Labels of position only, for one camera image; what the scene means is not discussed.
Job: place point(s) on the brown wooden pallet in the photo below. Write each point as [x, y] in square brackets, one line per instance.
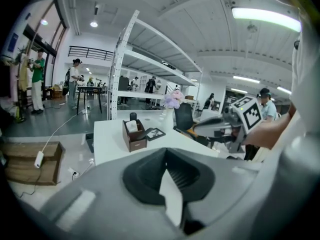
[25, 169]

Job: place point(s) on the long ceiling tube light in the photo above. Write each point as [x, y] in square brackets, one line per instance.
[265, 17]

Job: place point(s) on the black rounded remote control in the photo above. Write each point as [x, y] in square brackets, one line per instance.
[133, 116]

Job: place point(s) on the blue wall sign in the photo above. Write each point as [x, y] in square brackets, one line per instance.
[13, 42]

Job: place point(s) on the white floor socket plug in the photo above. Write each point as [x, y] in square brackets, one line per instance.
[74, 173]

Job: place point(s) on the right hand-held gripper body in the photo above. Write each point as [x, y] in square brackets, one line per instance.
[250, 116]

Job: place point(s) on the white metal shelving rack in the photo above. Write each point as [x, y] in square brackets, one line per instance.
[155, 64]

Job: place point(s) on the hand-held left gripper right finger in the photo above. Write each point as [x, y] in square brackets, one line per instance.
[225, 184]

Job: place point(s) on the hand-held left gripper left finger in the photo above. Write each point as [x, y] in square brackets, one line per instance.
[105, 184]

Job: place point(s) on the white remote control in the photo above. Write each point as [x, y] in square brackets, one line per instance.
[131, 126]

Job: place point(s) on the brown wooden organizer box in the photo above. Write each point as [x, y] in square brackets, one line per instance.
[136, 144]

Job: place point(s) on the person's white t-shirt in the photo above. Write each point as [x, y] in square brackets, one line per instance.
[305, 84]

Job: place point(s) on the black metal railing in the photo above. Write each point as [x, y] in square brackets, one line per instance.
[90, 53]

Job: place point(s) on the person's right forearm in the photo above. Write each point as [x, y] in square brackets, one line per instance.
[270, 131]

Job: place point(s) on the white microwave oven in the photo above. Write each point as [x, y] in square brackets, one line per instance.
[208, 114]

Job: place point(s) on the black mesh office chair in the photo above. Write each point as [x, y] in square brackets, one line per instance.
[183, 116]

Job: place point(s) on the black waste bin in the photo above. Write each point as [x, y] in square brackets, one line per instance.
[90, 141]

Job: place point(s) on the round pendant lamp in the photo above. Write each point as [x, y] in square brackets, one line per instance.
[94, 23]

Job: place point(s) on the black table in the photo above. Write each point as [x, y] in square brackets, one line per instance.
[88, 87]

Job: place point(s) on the white vase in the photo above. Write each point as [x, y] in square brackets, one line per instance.
[169, 119]

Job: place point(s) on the purple and pink flowers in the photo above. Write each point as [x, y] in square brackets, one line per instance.
[173, 99]

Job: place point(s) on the black picture frame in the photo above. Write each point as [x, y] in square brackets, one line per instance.
[156, 134]

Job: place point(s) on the orange cushion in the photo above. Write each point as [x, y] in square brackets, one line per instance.
[192, 133]

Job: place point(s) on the white power strip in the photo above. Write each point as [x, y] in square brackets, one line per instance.
[39, 159]

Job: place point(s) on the clothes rack with garments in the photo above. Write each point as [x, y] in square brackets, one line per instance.
[15, 84]

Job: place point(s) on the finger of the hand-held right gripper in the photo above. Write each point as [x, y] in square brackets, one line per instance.
[212, 130]

